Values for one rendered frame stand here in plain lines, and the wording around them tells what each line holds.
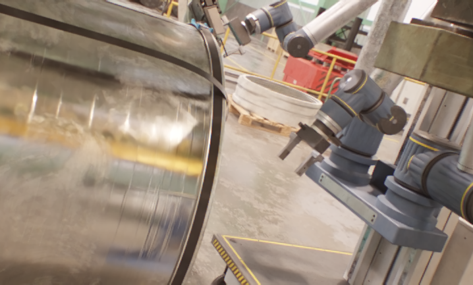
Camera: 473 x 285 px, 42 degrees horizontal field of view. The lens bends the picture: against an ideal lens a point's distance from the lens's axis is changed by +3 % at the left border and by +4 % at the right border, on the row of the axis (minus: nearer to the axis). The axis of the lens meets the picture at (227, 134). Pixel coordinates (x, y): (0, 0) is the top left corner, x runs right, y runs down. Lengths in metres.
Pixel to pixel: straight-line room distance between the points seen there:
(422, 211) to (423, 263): 0.40
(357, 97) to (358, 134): 0.81
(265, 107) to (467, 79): 6.61
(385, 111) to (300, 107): 5.89
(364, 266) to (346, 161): 0.58
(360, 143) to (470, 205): 0.72
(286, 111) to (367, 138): 5.14
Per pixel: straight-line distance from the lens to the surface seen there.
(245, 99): 8.09
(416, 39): 1.39
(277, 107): 7.94
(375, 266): 3.20
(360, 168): 2.91
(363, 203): 2.68
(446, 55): 1.36
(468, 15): 1.41
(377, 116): 2.14
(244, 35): 2.88
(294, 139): 2.14
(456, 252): 2.97
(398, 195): 2.59
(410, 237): 2.57
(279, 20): 2.95
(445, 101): 3.05
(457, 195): 2.35
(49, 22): 1.68
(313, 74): 11.40
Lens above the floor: 1.52
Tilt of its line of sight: 13 degrees down
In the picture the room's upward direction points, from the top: 19 degrees clockwise
